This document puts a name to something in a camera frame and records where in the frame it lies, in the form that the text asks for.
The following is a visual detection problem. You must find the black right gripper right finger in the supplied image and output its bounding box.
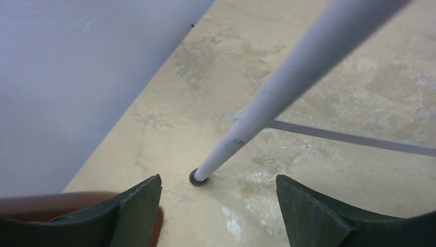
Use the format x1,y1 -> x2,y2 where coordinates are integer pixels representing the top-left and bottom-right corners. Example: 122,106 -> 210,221
276,174 -> 435,247

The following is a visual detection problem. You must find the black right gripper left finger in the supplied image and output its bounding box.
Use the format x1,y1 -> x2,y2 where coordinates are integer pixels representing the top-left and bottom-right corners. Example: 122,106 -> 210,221
0,174 -> 163,247

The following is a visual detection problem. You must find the lilac perforated music stand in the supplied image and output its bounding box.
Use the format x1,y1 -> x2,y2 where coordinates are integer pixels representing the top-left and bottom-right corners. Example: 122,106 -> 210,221
189,0 -> 435,186

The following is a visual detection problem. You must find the brown wooden metronome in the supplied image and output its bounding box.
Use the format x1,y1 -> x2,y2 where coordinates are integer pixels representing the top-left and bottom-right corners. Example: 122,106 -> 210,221
0,191 -> 164,247

